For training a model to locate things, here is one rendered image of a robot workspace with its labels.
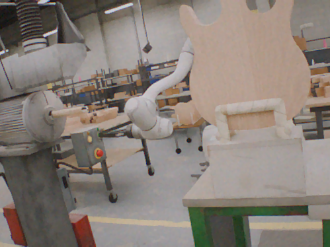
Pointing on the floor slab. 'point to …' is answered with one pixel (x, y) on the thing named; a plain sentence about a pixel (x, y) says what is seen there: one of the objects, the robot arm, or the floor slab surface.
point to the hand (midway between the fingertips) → (104, 134)
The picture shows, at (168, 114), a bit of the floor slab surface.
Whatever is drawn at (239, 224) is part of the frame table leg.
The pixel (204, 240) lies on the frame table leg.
